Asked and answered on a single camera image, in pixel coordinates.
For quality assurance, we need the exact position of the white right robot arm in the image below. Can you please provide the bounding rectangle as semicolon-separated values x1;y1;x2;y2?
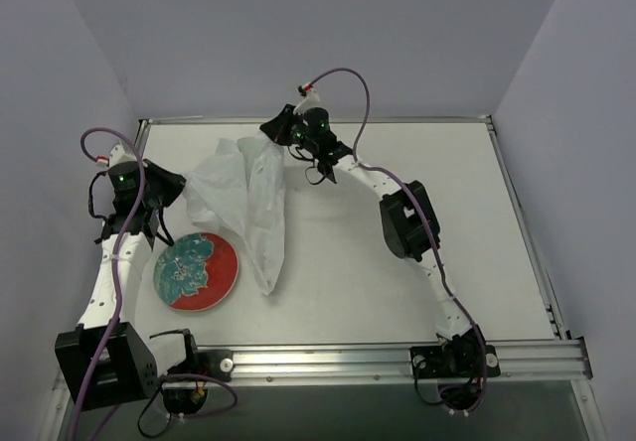
259;104;501;381

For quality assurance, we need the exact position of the white plastic bag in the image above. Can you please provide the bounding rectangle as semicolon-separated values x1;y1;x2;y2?
184;131;285;296

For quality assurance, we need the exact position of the red and teal plate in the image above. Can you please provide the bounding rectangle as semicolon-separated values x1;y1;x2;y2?
153;232;239;313

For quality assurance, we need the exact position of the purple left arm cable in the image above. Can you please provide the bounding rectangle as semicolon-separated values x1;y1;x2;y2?
69;126;239;441

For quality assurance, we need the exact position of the front aluminium rail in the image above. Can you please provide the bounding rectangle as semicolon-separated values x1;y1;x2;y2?
229;340;592;386

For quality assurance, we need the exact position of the aluminium table edge rail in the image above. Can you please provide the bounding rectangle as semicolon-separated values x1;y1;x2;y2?
133;112;498;139

